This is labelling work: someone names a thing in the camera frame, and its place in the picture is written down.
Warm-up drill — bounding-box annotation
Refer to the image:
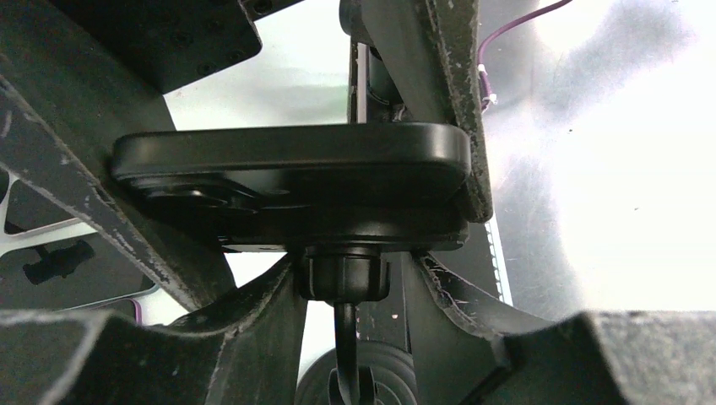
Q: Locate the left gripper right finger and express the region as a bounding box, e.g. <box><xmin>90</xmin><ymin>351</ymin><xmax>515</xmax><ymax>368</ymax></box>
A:
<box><xmin>399</xmin><ymin>251</ymin><xmax>716</xmax><ymax>405</ymax></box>

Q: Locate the small teal phone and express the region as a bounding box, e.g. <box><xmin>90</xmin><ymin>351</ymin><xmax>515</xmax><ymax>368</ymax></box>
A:
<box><xmin>1</xmin><ymin>234</ymin><xmax>155</xmax><ymax>310</ymax></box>

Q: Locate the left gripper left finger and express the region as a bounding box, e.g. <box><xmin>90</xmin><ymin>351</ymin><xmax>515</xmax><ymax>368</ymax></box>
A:
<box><xmin>1</xmin><ymin>256</ymin><xmax>306</xmax><ymax>404</ymax></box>

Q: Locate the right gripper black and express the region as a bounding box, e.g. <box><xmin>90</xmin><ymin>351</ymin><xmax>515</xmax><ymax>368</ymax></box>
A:
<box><xmin>1</xmin><ymin>0</ymin><xmax>295</xmax><ymax>311</ymax></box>

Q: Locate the black smartphone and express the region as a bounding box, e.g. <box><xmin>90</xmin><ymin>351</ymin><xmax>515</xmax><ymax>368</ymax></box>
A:
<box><xmin>1</xmin><ymin>170</ymin><xmax>78</xmax><ymax>235</ymax></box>

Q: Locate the black phone pink case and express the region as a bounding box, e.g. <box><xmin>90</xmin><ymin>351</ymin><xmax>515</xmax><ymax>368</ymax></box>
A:
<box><xmin>86</xmin><ymin>298</ymin><xmax>143</xmax><ymax>324</ymax></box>

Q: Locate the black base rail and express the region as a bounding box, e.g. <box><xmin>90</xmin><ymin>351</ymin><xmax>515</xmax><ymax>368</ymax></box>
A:
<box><xmin>346</xmin><ymin>39</ymin><xmax>513</xmax><ymax>359</ymax></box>

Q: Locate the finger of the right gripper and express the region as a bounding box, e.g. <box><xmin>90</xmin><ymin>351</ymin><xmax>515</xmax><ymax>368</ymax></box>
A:
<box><xmin>339</xmin><ymin>1</ymin><xmax>493</xmax><ymax>223</ymax></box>

